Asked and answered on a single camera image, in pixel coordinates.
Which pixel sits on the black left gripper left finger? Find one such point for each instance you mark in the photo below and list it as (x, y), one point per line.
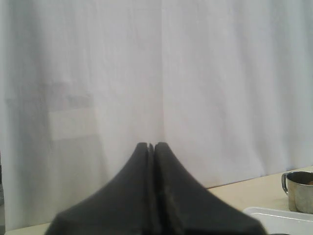
(126, 205)

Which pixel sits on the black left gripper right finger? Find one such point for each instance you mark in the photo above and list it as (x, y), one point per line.
(185, 207)

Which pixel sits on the white plastic tray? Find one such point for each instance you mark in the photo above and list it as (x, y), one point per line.
(282, 222)

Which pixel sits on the steel mug far right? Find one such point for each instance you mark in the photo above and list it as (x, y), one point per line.
(298, 186)

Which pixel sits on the white curtain backdrop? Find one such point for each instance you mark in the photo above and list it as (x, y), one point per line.
(228, 84)

